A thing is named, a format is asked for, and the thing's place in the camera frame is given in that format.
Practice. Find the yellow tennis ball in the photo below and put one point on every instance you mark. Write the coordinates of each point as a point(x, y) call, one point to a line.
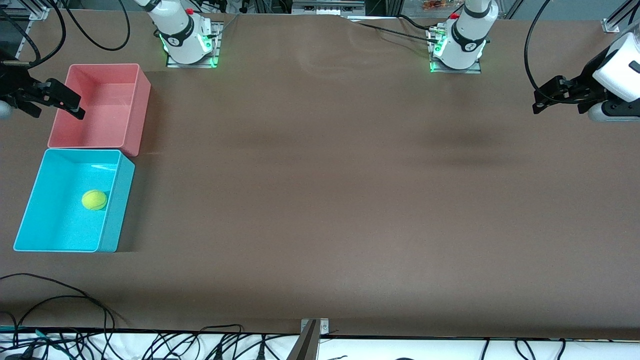
point(94, 200)

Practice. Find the aluminium frame extrusion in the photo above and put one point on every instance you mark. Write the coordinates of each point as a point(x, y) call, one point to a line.
point(37, 13)

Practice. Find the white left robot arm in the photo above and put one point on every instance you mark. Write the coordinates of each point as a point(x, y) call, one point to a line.
point(467, 35)

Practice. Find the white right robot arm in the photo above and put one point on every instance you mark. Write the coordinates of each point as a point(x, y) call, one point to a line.
point(175, 25)

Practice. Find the pink plastic bin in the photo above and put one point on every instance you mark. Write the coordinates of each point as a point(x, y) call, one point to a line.
point(105, 110)

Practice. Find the grey metal equipment box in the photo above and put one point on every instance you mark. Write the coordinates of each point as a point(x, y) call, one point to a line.
point(327, 6)

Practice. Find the aluminium frame corner bracket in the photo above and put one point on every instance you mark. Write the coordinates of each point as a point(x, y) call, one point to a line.
point(611, 26)

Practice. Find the grey camera mount bar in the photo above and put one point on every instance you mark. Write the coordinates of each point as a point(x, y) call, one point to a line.
point(306, 345)

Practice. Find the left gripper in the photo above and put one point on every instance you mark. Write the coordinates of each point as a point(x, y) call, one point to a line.
point(588, 79)

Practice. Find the orange items in clear box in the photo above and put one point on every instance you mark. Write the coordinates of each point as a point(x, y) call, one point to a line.
point(435, 4)

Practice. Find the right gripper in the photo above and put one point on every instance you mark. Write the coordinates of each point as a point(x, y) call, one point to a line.
point(14, 86)

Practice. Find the blue plastic bin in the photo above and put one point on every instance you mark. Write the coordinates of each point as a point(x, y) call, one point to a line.
point(60, 225)

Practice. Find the small metal table bracket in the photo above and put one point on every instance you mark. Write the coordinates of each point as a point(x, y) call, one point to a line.
point(324, 326)

